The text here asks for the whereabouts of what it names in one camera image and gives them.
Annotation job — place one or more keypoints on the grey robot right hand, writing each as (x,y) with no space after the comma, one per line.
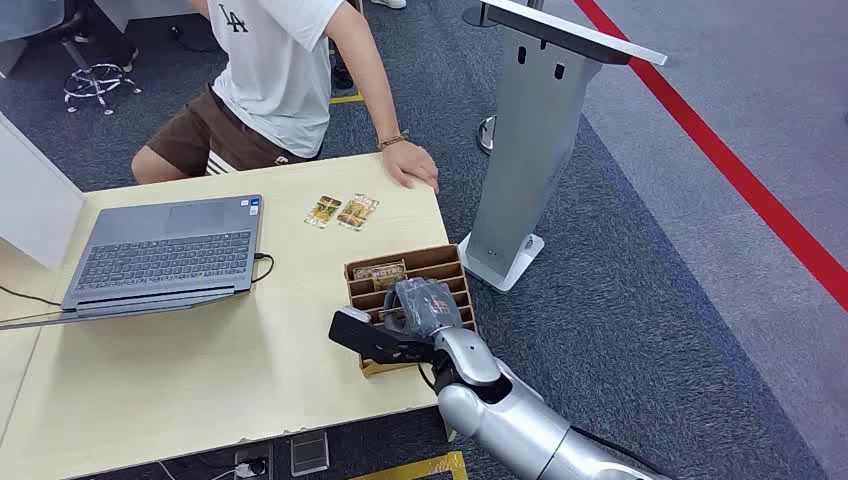
(424,306)

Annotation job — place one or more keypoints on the person's left hand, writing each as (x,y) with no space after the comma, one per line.
(411,166)

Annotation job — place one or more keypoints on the person's left forearm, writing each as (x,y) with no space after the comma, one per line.
(371,79)

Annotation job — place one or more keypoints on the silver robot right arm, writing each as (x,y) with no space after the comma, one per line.
(517,424)

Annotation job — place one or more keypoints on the brown slotted card holder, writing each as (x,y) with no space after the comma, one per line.
(430,262)

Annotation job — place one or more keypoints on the patterned card in holder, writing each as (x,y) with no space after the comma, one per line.
(381,272)

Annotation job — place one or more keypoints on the large brown yellow card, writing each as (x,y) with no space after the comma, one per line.
(358,212)

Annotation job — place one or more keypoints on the small green yellow card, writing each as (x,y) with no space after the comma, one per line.
(323,212)

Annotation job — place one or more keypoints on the person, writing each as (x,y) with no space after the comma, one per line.
(278,79)

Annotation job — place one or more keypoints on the round metal stanchion base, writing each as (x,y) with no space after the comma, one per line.
(478,14)
(487,134)

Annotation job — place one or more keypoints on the grey kiosk stand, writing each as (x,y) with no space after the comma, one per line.
(530,132)

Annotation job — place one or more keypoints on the yellow floor tape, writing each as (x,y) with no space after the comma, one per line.
(417,469)

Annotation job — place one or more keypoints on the white shoe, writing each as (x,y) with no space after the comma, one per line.
(389,3)

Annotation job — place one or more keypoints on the floor power socket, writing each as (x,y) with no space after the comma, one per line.
(253,464)

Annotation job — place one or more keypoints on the grey laptop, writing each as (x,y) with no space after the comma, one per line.
(166,255)

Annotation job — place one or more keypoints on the red floor tape line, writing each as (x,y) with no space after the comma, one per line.
(729,162)

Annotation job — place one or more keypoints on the office chair with chrome base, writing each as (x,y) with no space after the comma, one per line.
(99,79)

